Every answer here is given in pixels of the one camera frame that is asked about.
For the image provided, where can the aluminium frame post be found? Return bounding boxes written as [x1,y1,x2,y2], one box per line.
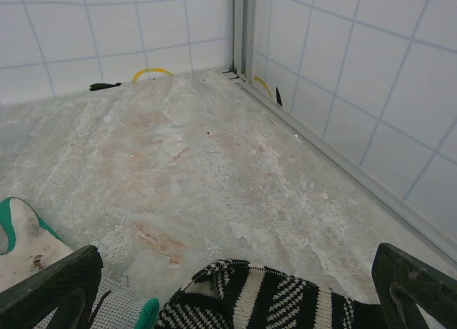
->
[226,0,258,83]

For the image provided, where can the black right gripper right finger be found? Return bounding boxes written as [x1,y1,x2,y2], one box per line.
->
[371,242,457,329]

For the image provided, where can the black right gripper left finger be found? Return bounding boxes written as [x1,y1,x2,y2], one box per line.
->
[0,245,104,329]

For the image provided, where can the black white striped sock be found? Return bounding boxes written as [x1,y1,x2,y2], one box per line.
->
[155,259,390,329]

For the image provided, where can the white green work glove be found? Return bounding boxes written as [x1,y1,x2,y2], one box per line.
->
[0,196,161,329]

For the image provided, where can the aluminium side base rail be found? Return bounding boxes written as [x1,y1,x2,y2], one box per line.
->
[235,77,457,257]

